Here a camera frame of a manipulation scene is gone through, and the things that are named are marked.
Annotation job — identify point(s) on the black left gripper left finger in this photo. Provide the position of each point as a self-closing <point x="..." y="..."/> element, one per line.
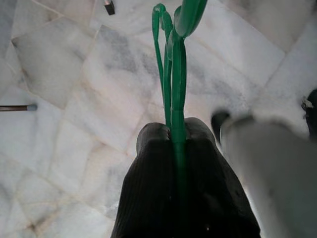
<point x="148" y="186"/>

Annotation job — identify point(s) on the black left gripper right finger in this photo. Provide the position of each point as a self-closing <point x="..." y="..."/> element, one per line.
<point x="210" y="193"/>

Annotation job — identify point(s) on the green plastic hanger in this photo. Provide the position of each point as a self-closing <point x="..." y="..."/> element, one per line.
<point x="178" y="86"/>

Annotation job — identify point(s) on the grey black right robot leg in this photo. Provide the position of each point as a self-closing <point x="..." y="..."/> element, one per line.
<point x="312" y="119"/>

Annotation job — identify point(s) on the marble table red edge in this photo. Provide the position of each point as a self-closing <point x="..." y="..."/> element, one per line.
<point x="15" y="108"/>

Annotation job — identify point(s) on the silver metal clothes rack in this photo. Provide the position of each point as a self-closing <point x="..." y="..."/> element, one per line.
<point x="109" y="7"/>

